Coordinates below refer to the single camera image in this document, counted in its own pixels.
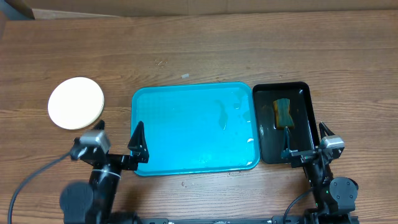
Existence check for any green yellow sponge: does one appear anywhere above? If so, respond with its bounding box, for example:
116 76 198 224
273 98 295 129

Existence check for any white plate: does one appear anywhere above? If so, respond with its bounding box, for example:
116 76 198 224
47 77 104 130

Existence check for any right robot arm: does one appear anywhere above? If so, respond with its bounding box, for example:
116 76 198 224
281 122 359 224

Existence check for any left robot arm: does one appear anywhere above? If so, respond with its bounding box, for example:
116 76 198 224
60 120 149 224

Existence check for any black rectangular tray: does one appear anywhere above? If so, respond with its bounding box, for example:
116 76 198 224
252 82 320 164

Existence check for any teal plastic tray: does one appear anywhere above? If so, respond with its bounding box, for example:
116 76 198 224
131 82 260 177

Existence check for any cardboard panel at back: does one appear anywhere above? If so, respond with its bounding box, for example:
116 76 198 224
25 0 397 17

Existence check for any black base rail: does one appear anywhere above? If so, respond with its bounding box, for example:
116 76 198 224
136 214 361 224

